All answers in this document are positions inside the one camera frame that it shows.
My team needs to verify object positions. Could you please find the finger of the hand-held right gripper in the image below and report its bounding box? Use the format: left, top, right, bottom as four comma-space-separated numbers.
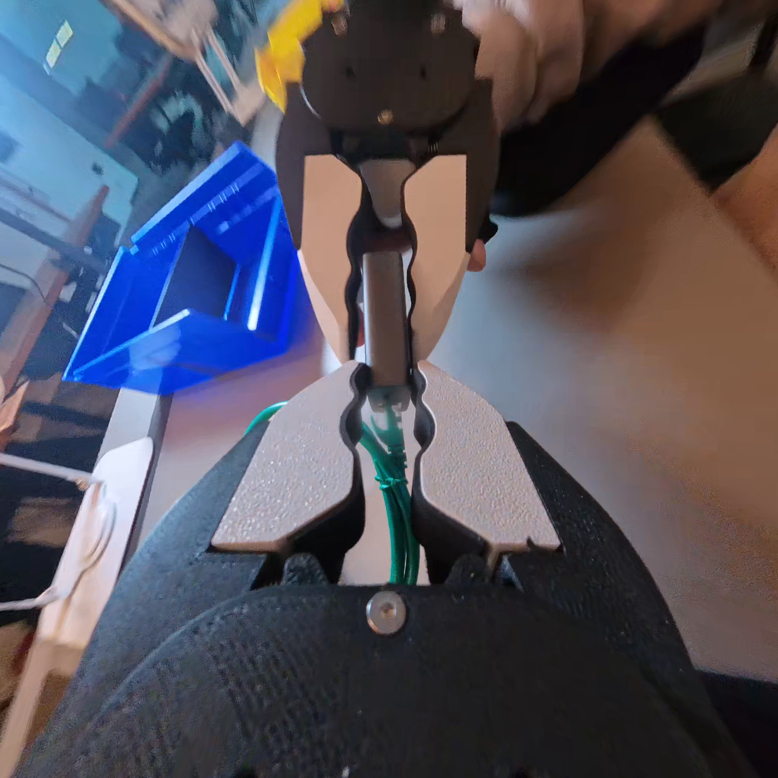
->
298, 152, 370, 363
403, 151, 470, 361

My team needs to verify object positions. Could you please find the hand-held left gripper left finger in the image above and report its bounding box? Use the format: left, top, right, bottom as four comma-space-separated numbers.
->
209, 359, 370, 555

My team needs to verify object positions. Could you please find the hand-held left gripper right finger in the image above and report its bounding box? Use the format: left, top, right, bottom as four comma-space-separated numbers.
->
411, 359, 562, 555

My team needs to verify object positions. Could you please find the green ethernet cable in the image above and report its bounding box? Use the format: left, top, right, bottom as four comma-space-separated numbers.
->
246, 389, 422, 586

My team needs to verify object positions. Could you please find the black ethernet adapter box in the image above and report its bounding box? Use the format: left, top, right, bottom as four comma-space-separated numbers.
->
359, 250, 413, 390

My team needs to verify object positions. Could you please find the person's right hand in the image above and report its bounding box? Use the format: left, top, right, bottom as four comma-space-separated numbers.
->
462, 0, 604, 133

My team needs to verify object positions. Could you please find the yellow plastic bin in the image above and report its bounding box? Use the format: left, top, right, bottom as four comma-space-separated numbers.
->
254, 0, 345, 114

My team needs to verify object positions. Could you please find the blue plastic bin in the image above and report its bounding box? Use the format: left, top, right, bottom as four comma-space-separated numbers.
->
62, 140, 306, 396

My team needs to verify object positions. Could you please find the wooden easel display board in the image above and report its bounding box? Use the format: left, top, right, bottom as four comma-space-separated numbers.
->
108, 0, 269, 126

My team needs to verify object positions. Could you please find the white cable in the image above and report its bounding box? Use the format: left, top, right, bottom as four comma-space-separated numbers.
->
0, 452, 118, 612

